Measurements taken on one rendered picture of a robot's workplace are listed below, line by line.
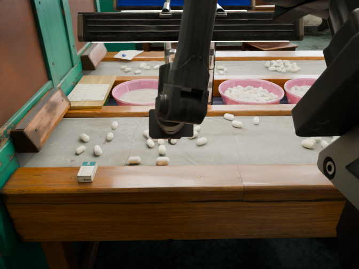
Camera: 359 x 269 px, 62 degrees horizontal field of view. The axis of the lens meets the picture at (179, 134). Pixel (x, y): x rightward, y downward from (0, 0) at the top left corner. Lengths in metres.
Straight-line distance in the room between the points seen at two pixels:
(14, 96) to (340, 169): 0.84
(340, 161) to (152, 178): 0.59
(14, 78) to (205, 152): 0.57
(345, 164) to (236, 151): 0.71
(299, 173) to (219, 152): 0.23
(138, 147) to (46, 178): 0.28
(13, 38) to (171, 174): 0.57
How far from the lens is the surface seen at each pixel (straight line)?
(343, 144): 0.22
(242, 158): 0.89
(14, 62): 0.95
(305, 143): 0.98
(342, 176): 0.22
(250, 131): 1.03
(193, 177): 0.76
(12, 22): 0.97
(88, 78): 1.42
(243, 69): 1.62
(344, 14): 0.21
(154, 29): 0.87
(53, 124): 0.98
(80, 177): 0.77
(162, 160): 0.83
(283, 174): 0.81
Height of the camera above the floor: 1.24
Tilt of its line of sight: 31 degrees down
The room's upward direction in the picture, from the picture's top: straight up
